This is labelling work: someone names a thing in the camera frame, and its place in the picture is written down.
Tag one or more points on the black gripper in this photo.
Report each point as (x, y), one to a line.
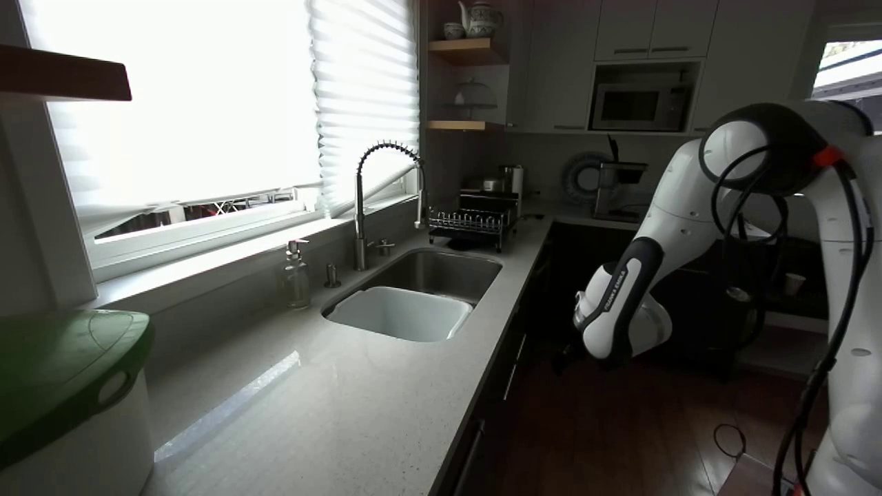
(565, 359)

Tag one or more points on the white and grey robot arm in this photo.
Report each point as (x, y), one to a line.
(689, 207)

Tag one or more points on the stainless steel sink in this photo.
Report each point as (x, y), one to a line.
(441, 272)

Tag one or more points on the white upper cabinet door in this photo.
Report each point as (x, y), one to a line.
(623, 27)
(682, 27)

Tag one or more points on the black dish rack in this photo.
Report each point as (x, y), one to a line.
(468, 222)

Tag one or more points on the white plastic wash basin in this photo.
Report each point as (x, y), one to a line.
(400, 313)

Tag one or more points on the black countertop appliance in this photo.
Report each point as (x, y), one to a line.
(489, 201)

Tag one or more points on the black coffee maker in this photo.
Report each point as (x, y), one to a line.
(617, 189)

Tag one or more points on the round ribbed plate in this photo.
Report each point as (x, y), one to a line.
(575, 176)

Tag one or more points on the metal canister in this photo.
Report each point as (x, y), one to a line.
(513, 181)

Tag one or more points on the small metal pot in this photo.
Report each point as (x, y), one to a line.
(492, 184)

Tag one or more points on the metal tap lever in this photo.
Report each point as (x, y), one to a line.
(384, 246)

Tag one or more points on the white cup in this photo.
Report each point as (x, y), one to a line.
(794, 284)

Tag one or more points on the spring neck kitchen tap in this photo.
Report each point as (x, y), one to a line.
(359, 207)

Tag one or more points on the built-in microwave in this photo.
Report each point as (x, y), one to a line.
(641, 107)

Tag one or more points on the glass cake dome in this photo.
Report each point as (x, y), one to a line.
(474, 96)

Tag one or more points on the clear soap dispenser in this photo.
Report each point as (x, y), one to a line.
(298, 279)

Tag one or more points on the patterned bowl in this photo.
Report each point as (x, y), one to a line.
(453, 30)

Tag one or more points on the patterned teapot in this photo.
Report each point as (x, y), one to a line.
(481, 17)

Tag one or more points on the small side window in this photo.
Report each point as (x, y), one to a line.
(847, 65)

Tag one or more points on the window with white blind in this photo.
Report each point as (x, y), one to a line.
(207, 103)

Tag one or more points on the white bin with green lid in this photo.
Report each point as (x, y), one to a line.
(62, 372)

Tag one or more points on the dark wooden shelf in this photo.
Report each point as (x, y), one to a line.
(62, 76)

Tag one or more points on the light wooden wall shelf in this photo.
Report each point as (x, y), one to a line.
(468, 49)
(462, 125)

